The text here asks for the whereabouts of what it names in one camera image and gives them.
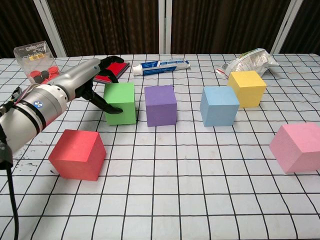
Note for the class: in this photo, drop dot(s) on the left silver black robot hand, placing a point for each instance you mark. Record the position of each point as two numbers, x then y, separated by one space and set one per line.
77 75

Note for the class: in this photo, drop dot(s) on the green foam cube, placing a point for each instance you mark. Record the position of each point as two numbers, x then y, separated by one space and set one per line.
121 105

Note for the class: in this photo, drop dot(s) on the red foam cube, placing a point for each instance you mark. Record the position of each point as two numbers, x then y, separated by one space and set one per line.
75 155

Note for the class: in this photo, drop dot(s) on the light blue foam cube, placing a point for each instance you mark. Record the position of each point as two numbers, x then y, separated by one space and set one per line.
218 107

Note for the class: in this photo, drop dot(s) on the pink foam cube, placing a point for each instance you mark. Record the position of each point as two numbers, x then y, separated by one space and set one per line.
297 147

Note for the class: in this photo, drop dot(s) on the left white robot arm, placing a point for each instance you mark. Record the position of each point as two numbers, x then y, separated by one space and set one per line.
30 115

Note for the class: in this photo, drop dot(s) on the purple foam cube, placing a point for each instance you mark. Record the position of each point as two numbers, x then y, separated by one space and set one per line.
161 107

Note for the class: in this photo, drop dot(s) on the yellow foam cube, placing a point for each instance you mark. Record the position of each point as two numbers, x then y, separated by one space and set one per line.
250 90

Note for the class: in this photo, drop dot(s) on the red ink pad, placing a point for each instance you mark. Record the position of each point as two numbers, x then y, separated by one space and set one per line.
118 68

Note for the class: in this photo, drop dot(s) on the clear box with red caps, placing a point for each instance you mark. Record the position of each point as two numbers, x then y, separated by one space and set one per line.
35 62

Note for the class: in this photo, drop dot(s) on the brown fabric partition panel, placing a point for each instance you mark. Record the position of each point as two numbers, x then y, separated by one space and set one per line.
105 25
305 27
225 25
17 25

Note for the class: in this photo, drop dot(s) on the blue white toothpaste tube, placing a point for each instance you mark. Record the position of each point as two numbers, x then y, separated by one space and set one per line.
160 67

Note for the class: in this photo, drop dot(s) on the crumpled snack bag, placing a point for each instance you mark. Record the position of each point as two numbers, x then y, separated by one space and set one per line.
252 62

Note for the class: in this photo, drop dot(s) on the white partition frame post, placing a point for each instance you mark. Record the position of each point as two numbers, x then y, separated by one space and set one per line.
287 25
165 25
50 27

